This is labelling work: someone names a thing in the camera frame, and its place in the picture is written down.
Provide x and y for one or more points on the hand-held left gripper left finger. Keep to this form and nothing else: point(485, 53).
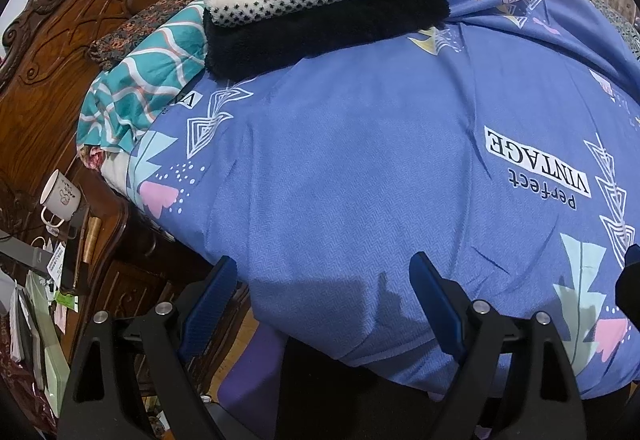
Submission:
point(210, 300)

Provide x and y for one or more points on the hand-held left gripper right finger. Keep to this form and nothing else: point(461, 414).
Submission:
point(440, 305)

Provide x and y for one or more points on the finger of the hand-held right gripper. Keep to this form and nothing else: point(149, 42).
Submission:
point(631, 280)

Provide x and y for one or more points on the navy fleece garment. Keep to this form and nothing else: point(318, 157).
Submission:
point(300, 45)

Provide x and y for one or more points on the purple cloth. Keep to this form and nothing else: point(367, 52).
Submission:
point(255, 370)

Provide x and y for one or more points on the wooden nightstand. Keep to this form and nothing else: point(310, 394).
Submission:
point(135, 260)

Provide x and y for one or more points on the blue printed bed cover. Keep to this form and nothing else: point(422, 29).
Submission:
point(350, 170)

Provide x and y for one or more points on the green glass sheet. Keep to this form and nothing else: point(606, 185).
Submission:
point(50, 350)

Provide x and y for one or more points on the white mug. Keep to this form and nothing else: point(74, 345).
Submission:
point(60, 195)

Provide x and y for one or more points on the teal wavy patterned blanket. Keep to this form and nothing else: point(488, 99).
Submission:
point(135, 85)

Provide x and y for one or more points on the dark floral cloth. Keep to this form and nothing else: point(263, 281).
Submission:
point(125, 35)

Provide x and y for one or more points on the carved wooden headboard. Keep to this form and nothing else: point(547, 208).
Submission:
point(75, 20)

